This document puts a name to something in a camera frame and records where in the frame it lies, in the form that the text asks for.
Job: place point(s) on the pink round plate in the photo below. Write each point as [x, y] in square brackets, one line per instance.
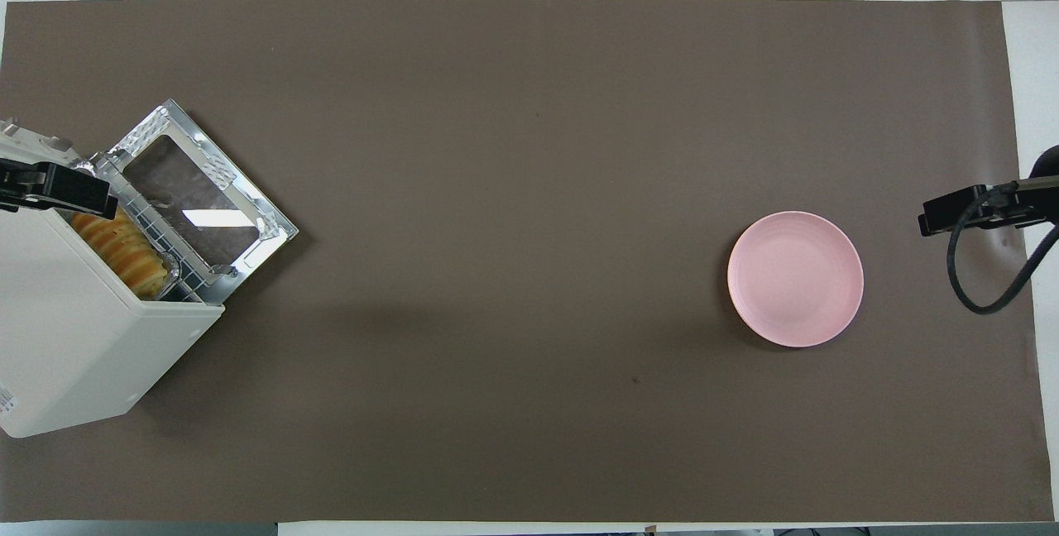
[794, 279]

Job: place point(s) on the golden bread loaf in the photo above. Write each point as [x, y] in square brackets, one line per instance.
[124, 251]

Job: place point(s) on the white toaster oven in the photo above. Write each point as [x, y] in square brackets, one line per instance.
[83, 337]

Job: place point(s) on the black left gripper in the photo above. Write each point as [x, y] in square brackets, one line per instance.
[70, 189]

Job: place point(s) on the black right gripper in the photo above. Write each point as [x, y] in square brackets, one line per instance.
[980, 209]

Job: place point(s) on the brown table mat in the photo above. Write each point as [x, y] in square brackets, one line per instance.
[513, 189]

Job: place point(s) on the glass oven door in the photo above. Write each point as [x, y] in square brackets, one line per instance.
[194, 189]

